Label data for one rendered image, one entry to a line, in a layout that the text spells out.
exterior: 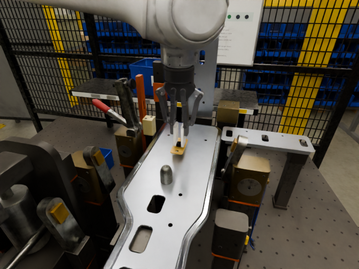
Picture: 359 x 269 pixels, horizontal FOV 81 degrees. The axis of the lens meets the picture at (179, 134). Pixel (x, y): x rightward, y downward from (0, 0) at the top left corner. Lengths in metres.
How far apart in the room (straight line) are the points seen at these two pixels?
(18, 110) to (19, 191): 2.86
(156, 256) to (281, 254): 0.51
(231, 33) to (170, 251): 0.89
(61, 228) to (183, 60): 0.41
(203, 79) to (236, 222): 0.52
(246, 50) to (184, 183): 0.71
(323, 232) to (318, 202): 0.15
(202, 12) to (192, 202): 0.38
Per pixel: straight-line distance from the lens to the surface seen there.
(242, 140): 0.52
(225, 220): 0.50
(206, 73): 0.81
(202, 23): 0.30
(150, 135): 0.73
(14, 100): 3.26
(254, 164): 0.57
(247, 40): 1.06
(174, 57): 0.50
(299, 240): 0.91
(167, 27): 0.30
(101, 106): 0.67
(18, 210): 0.47
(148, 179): 0.57
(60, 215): 0.44
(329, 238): 0.96
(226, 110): 0.81
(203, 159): 0.63
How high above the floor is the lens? 1.39
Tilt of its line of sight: 31 degrees down
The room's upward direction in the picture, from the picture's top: straight up
